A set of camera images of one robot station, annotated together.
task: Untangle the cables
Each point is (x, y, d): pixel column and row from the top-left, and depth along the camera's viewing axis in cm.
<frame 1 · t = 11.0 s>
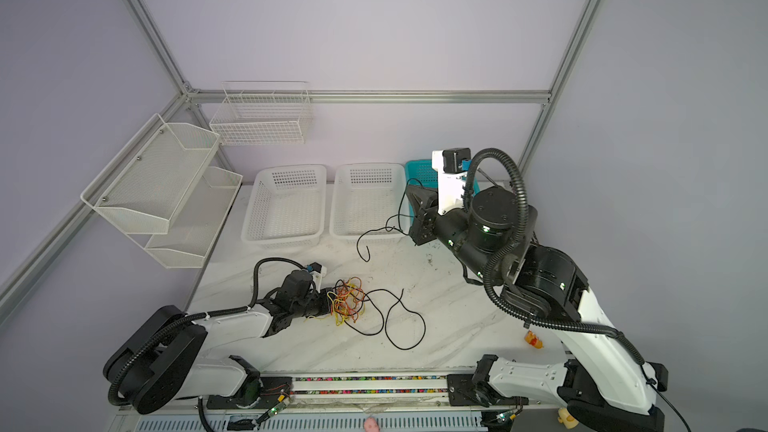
left hand: (340, 301, 88), fingers closed
right hand: (401, 187, 49), fingers closed
left white plastic basket: (286, 207, 115), on the table
middle white plastic basket: (369, 203, 117), on the table

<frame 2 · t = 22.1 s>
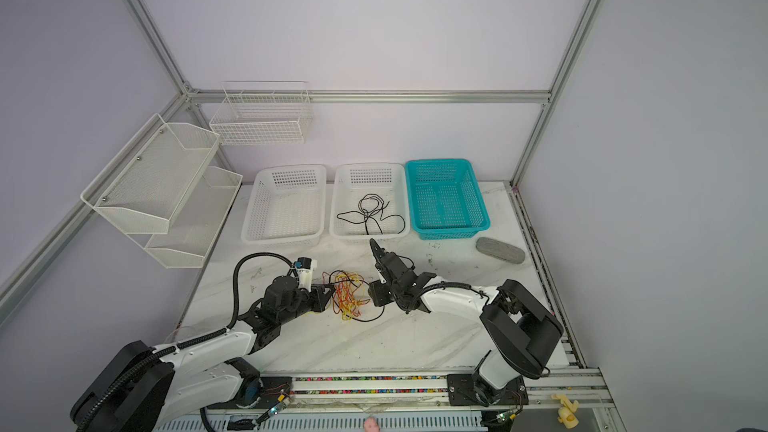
left hand: (333, 289, 85), fingers closed
right hand: (372, 289, 87), fingers open
the named things where they were.

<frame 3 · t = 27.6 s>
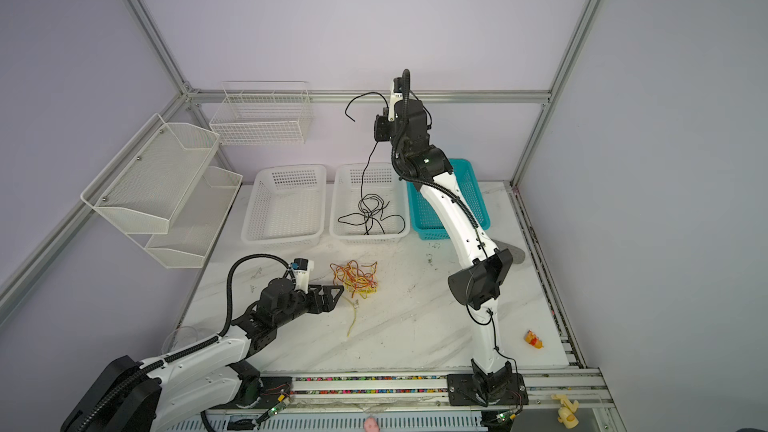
left hand: (330, 289, 84), fingers open
right hand: (378, 107, 74), fingers closed
small orange toy: (533, 339, 82), point 3 cm above the table
the other named things where they were.

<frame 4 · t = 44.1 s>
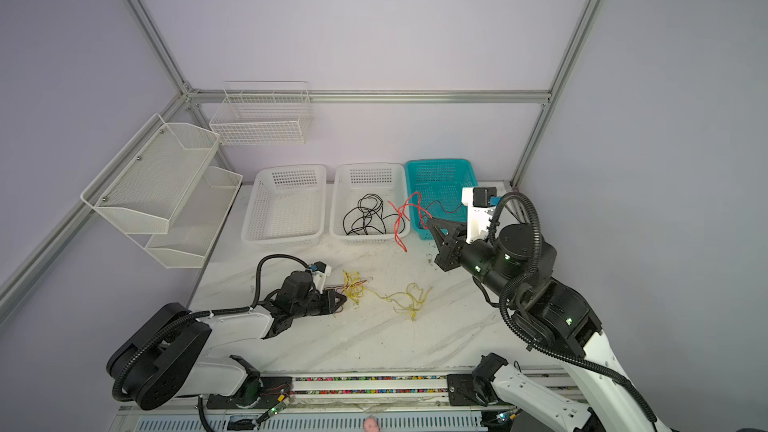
left hand: (343, 300, 88), fingers closed
right hand: (423, 220, 55), fingers closed
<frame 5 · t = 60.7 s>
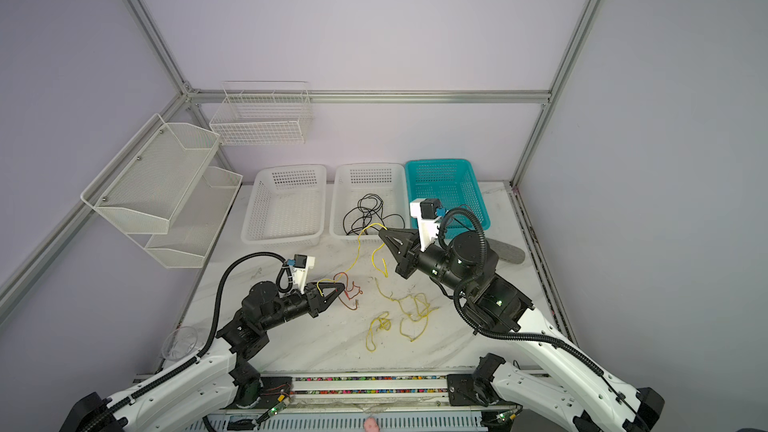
left hand: (341, 288, 74), fingers closed
right hand: (378, 232, 58), fingers closed
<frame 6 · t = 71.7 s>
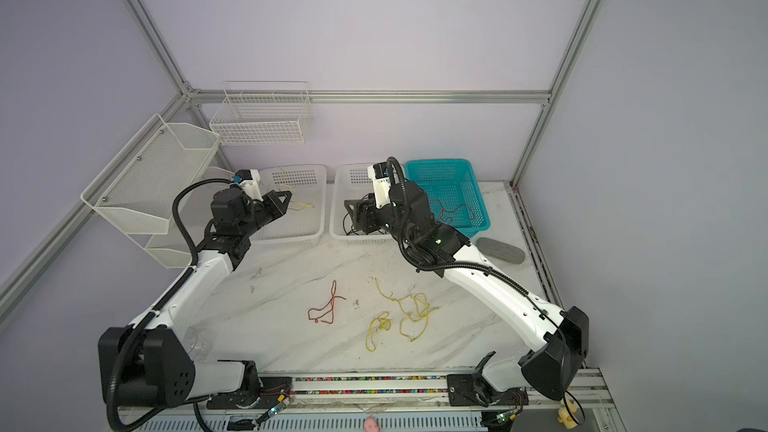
left hand: (290, 194, 81), fingers closed
right hand: (353, 198, 68), fingers open
